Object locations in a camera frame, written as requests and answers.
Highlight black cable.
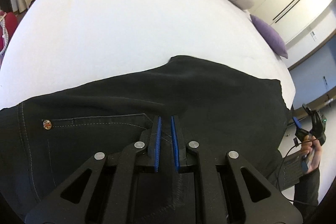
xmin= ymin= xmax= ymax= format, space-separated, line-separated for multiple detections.
xmin=278 ymin=135 xmax=317 ymax=205

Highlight purple cushion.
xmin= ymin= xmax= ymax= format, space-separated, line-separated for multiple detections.
xmin=250 ymin=14 xmax=289 ymax=59

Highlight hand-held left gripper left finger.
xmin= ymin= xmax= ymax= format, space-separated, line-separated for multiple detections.
xmin=25 ymin=115 xmax=162 ymax=224

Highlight red bag with dotted strap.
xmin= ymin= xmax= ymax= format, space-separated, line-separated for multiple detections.
xmin=0 ymin=10 xmax=18 ymax=56

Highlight person's right hand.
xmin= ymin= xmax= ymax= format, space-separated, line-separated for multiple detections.
xmin=301 ymin=138 xmax=322 ymax=175

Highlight black denim pants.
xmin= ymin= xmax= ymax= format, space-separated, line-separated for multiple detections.
xmin=0 ymin=55 xmax=296 ymax=224

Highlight bed with white sheet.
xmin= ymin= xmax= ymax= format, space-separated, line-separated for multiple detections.
xmin=0 ymin=0 xmax=296 ymax=110

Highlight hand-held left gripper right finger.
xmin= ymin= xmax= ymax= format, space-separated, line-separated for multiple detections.
xmin=171 ymin=115 xmax=303 ymax=224

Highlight black wardrobe handle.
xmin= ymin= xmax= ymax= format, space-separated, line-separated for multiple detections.
xmin=274 ymin=0 xmax=309 ymax=23
xmin=272 ymin=0 xmax=307 ymax=20

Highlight person's right forearm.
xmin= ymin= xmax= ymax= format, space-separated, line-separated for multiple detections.
xmin=292 ymin=168 xmax=321 ymax=214

